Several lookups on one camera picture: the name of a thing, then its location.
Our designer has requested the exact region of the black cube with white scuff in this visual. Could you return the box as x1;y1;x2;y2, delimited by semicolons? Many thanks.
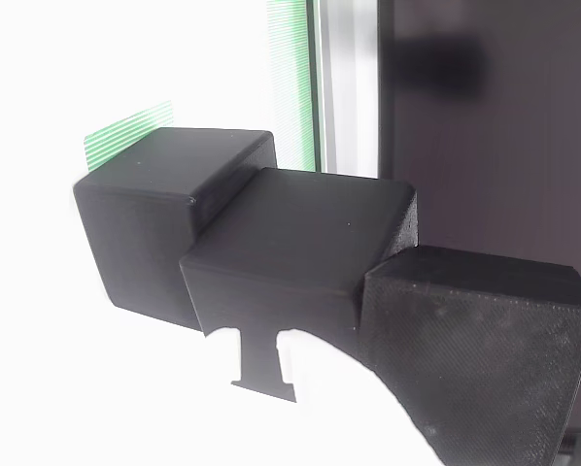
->
178;167;420;404

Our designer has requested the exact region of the dark panel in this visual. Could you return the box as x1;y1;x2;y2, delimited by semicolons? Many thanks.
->
376;0;581;433

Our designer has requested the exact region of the grey metal frame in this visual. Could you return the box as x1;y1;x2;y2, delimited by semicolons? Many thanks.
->
313;0;382;179

